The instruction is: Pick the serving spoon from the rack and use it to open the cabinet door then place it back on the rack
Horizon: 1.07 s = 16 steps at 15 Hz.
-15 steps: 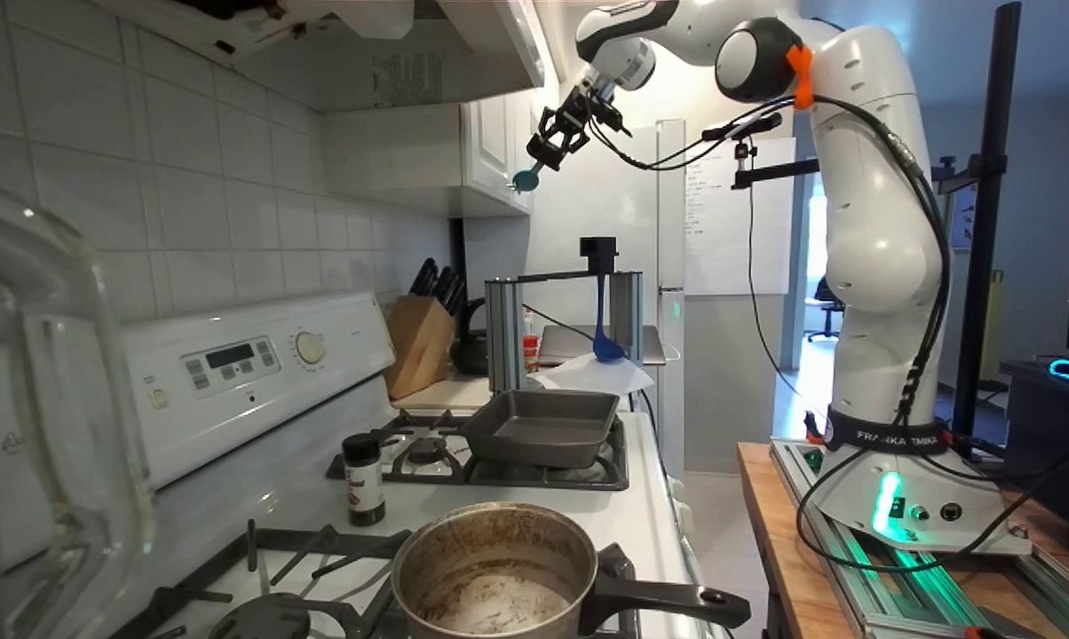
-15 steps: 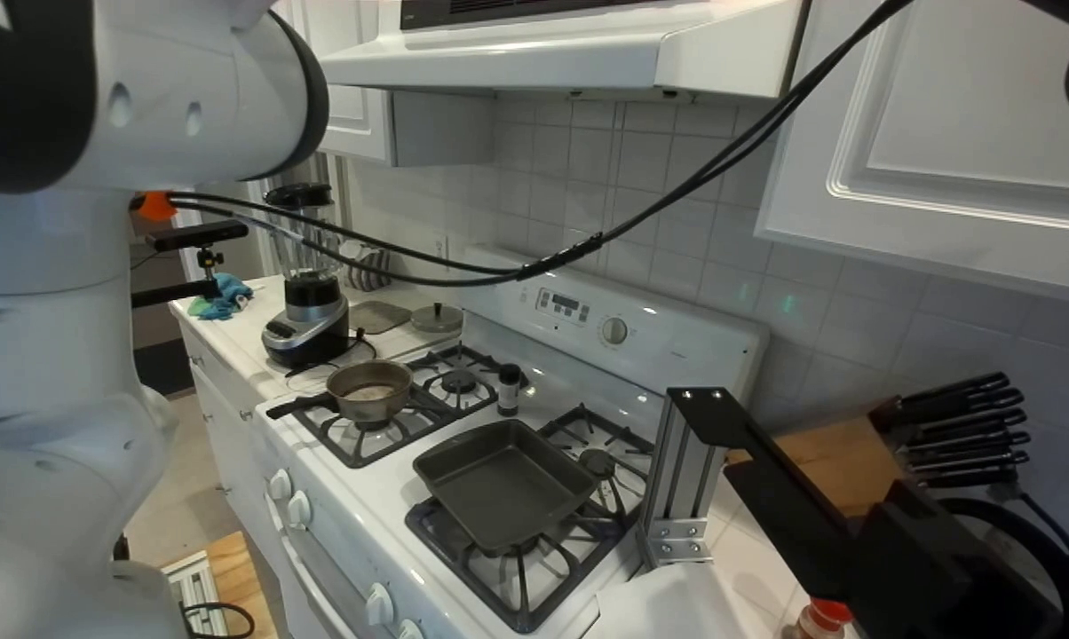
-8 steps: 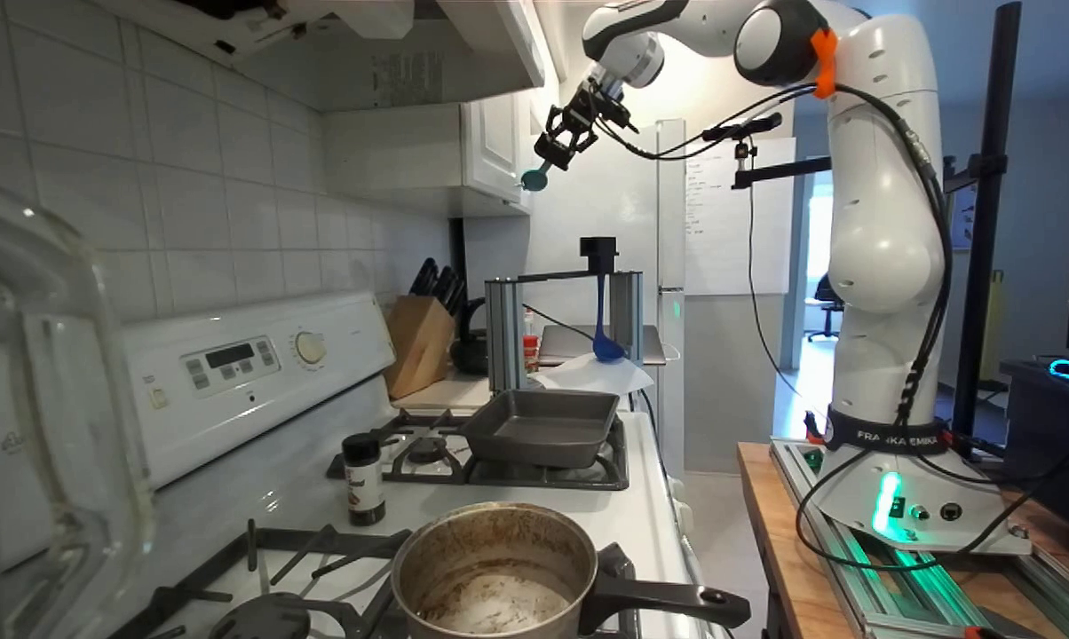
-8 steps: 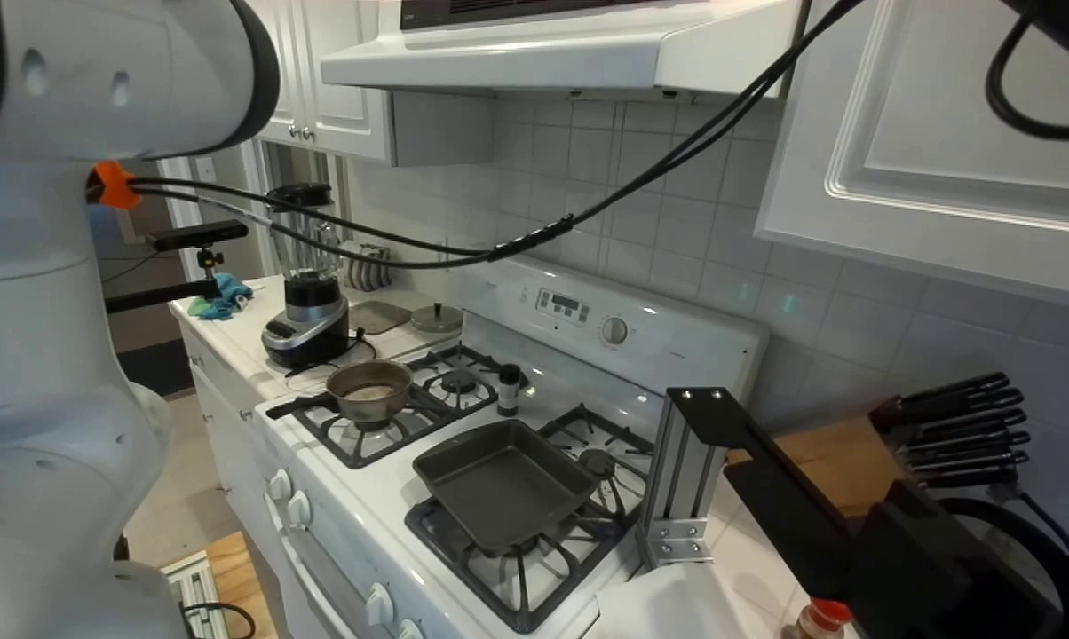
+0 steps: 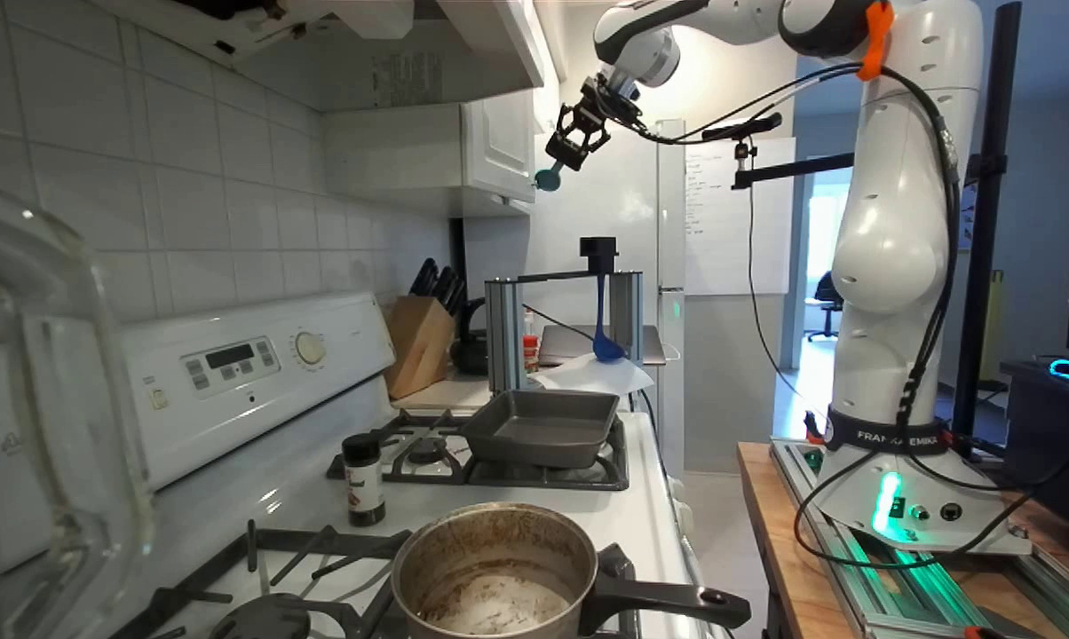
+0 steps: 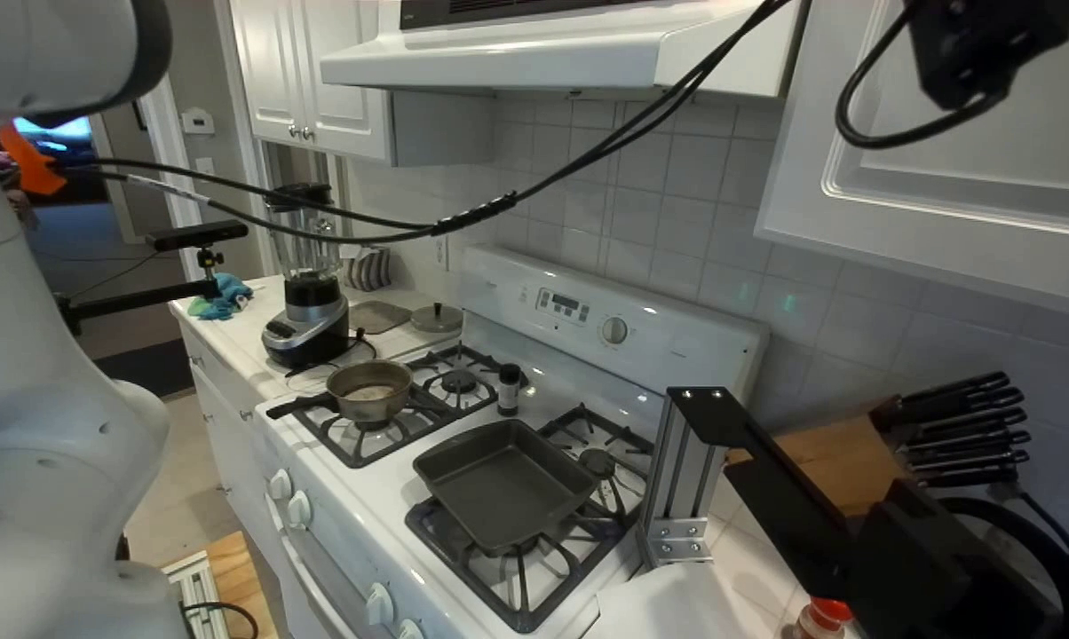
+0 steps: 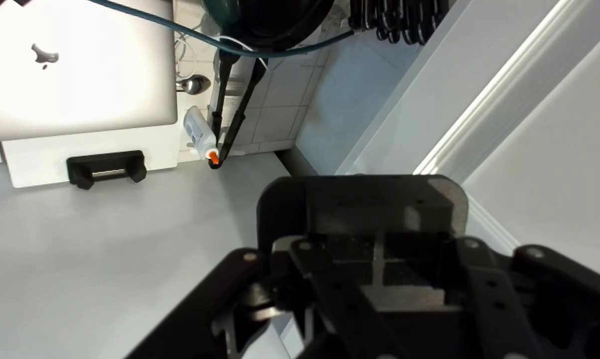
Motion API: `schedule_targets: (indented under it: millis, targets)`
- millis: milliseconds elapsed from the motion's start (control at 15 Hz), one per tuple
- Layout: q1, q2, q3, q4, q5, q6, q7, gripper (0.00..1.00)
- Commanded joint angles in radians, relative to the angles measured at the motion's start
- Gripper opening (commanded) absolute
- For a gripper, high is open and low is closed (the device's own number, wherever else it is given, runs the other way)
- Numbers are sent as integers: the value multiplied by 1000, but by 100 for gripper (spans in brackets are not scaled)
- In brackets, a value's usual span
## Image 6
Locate round metal lid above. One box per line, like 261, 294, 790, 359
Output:
409, 300, 467, 340
351, 300, 410, 340

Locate white gas stove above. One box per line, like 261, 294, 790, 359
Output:
171, 244, 773, 639

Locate blue clamp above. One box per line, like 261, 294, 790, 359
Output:
189, 272, 254, 324

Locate white upper wall cabinets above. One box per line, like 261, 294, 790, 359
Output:
228, 0, 496, 170

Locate white power strip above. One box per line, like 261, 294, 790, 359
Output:
161, 552, 224, 639

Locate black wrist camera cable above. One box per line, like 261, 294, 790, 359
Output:
834, 11, 1015, 153

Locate black camera support bar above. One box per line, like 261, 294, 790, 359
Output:
56, 279, 224, 340

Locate white cabinet door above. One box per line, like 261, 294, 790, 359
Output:
752, 0, 1069, 311

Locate black round appliance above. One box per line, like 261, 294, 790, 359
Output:
861, 477, 1069, 639

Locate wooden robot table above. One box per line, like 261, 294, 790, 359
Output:
206, 531, 280, 639

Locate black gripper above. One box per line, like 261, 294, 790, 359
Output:
904, 0, 1069, 113

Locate black stereo camera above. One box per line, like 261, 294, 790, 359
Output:
150, 217, 251, 255

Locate wooden knife block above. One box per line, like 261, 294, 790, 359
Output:
773, 371, 1035, 527

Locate black-handled knife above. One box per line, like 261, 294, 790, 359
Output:
897, 371, 1015, 421
897, 388, 1026, 432
909, 448, 1029, 493
891, 405, 1029, 456
902, 425, 1035, 470

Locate square dark grey pan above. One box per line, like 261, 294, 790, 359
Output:
409, 417, 600, 557

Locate white range hood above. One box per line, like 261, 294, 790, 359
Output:
316, 0, 810, 100

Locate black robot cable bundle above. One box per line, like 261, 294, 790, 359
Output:
81, 0, 790, 250

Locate white wall thermostat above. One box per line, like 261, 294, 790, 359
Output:
178, 102, 216, 138

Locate spice bottle with red cap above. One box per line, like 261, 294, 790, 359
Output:
777, 597, 858, 639

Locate small steel saucepan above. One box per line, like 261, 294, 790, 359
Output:
261, 359, 417, 432

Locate small black-capped pepper bottle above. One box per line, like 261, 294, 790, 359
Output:
494, 363, 528, 421

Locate black cast iron stove grate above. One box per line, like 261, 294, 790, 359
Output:
261, 346, 504, 472
400, 405, 666, 637

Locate metal wire dish rack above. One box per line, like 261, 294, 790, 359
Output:
349, 244, 400, 294

